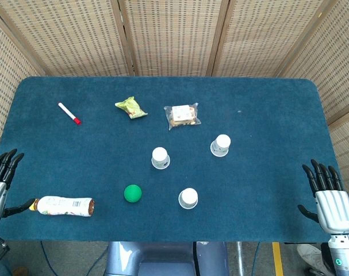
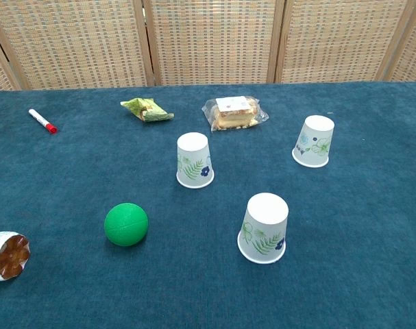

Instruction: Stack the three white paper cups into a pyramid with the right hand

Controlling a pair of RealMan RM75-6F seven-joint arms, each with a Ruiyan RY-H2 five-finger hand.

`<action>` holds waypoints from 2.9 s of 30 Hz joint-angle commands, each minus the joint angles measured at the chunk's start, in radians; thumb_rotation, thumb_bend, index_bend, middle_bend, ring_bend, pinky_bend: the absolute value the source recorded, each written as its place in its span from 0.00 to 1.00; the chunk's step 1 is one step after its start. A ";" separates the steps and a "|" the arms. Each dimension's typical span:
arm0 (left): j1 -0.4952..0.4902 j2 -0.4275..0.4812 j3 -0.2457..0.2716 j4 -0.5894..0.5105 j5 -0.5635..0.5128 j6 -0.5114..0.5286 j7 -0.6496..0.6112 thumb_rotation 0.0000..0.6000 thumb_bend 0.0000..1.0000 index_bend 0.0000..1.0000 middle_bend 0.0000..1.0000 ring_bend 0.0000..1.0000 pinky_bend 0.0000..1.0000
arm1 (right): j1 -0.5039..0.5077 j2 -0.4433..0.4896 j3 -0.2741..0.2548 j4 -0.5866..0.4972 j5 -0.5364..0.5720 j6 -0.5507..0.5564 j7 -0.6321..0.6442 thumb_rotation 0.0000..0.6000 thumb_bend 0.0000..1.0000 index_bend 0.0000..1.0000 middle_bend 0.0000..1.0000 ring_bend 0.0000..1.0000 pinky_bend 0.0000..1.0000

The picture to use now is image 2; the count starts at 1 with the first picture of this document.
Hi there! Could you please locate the white floral paper cup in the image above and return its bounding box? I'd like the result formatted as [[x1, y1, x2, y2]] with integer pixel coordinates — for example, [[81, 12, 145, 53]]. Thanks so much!
[[236, 192, 290, 265], [175, 132, 215, 190], [291, 114, 335, 169]]

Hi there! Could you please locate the cake slice in clear bag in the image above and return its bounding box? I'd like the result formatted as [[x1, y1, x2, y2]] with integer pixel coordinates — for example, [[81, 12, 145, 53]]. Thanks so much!
[[201, 95, 270, 133]]

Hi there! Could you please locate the green crumpled snack packet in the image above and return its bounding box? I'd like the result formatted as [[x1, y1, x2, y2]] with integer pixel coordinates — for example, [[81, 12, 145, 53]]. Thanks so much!
[[120, 97, 175, 123]]

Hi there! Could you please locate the green rubber ball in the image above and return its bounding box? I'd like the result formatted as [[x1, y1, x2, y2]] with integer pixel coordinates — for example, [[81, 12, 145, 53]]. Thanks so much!
[[103, 202, 149, 247]]

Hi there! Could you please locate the blue carpet table cloth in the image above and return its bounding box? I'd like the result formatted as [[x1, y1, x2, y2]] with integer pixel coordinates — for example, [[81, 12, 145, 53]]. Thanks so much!
[[0, 81, 416, 329]]

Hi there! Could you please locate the white marker with red cap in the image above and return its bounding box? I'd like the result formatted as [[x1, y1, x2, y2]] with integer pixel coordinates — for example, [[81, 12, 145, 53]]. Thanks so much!
[[28, 108, 58, 135]]

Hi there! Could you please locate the brown bottle with white label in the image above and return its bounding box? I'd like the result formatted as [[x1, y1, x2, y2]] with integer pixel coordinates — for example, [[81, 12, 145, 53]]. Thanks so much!
[[0, 231, 31, 282]]

